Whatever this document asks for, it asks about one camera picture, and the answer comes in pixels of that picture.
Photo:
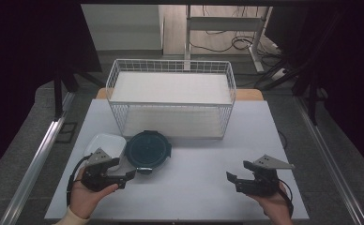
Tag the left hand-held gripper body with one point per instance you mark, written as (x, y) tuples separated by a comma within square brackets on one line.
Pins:
[(97, 179)]

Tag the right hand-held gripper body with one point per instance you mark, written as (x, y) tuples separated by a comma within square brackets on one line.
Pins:
[(261, 184)]

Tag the white lidded plastic container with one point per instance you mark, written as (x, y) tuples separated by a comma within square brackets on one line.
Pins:
[(106, 144)]

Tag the person's left hand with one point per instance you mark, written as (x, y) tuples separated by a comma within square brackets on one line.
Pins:
[(83, 200)]

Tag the person's right hand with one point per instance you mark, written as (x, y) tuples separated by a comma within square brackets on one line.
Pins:
[(277, 207)]

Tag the wooden table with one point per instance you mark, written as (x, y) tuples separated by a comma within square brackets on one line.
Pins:
[(249, 94)]

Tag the white power strip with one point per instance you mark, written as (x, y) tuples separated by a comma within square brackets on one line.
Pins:
[(279, 74)]

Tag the white cabinet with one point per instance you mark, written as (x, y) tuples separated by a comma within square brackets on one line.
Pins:
[(124, 28)]

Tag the dark curtain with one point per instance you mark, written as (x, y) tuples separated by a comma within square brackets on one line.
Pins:
[(342, 62), (20, 62)]

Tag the black square floor frame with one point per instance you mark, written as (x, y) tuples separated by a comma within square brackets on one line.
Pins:
[(67, 132)]

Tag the aluminium rail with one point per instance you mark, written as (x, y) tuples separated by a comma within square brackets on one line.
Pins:
[(33, 165), (330, 162)]

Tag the white metal desk frame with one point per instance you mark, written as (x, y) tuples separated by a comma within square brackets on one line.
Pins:
[(224, 23)]

